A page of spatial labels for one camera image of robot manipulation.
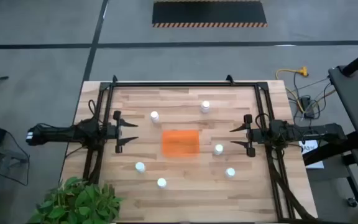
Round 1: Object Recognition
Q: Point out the white printed paper label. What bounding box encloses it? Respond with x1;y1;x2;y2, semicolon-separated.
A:
298;139;319;155

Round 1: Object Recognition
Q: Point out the black metal table frame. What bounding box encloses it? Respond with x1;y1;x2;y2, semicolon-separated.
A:
82;74;319;224

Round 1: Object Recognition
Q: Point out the yellow extension cord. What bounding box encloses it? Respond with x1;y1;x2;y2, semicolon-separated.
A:
275;66;310;113

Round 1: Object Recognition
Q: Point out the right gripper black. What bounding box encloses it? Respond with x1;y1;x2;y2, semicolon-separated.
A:
229;114;270;157

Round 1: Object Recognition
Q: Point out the black power strip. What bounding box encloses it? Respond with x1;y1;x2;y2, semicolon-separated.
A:
300;95;316;119

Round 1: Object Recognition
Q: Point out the black hazard-striped floor mat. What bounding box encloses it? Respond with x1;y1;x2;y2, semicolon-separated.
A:
152;0;269;28

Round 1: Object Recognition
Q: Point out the black stand beam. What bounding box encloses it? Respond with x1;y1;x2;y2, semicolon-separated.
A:
303;132;358;166

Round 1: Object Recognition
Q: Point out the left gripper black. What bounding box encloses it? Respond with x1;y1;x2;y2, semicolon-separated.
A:
106;111;139;154

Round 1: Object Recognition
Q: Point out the orange translucent plastic basket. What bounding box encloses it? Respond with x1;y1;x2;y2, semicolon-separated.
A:
161;129;201;157

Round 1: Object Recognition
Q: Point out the green leafy plant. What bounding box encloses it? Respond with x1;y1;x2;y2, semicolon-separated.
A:
26;176;124;224

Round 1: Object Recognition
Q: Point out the white paper sheet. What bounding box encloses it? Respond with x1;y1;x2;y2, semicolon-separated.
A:
305;160;325;170

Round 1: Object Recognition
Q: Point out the grey metal cart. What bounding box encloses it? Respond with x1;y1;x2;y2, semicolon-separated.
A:
0;144;30;224

